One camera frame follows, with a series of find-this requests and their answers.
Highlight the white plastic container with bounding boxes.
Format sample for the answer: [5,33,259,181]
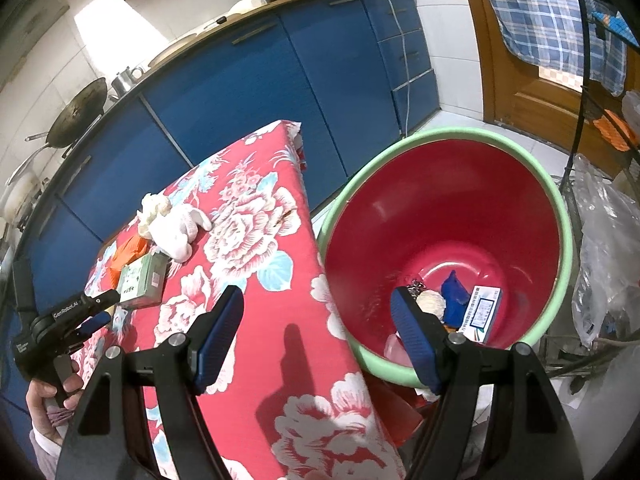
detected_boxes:
[227,0,266,17]

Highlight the red plastic stool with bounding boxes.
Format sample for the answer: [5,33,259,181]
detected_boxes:
[369,374,427,442]

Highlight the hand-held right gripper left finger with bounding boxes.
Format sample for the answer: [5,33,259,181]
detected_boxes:
[55,285,246,480]

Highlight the white power cable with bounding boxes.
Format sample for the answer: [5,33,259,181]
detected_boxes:
[372,0,417,137]

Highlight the red floral tablecloth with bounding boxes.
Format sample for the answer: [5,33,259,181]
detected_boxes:
[82,120,407,480]

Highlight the blue base cabinets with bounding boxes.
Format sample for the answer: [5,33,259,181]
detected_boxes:
[0,0,434,411]

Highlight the person's left forearm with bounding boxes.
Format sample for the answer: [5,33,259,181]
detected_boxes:
[27,425,68,480]

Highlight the blue packet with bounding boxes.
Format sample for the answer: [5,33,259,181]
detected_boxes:
[587,10,640,47]

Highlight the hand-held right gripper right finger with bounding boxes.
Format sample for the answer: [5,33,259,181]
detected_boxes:
[390,286,583,480]

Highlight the orange plastic bag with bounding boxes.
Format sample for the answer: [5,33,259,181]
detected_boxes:
[110,234,151,272]

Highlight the red bucket with green rim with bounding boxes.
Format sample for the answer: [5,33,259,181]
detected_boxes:
[316,127,573,389]

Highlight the cream wrapper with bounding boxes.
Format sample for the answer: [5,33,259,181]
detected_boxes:
[416,290,448,322]

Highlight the wooden door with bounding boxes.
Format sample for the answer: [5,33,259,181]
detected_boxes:
[455,0,640,177]

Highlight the pot with glass lid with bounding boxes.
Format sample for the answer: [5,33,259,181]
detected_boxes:
[0,150,51,223]

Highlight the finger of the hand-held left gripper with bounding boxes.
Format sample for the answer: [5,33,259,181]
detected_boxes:
[94,289,122,312]
[74,311,114,342]

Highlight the metal kettle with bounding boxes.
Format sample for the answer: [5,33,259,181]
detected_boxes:
[111,66,146,99]

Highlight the black wire rack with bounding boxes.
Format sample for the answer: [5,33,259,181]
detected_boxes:
[547,0,640,377]

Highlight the blue plaid curtain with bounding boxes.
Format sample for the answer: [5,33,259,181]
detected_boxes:
[472,0,629,97]

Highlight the white basin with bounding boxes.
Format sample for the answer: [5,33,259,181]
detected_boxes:
[147,32,199,69]

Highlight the pale green carton box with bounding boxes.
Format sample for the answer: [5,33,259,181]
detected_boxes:
[117,253,169,309]

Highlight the white and blue box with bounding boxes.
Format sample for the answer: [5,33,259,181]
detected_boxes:
[462,285,504,345]

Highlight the orange net bag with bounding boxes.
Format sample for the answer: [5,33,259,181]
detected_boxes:
[595,109,634,152]

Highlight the person's left hand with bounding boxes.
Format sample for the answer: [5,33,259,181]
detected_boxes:
[25,357,86,446]

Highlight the black wok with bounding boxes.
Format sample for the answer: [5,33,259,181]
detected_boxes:
[25,77,109,149]

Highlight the blue plastic bag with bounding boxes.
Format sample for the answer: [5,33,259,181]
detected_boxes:
[440,270,472,327]

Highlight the clear plastic bags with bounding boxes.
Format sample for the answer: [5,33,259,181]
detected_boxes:
[570,154,640,352]

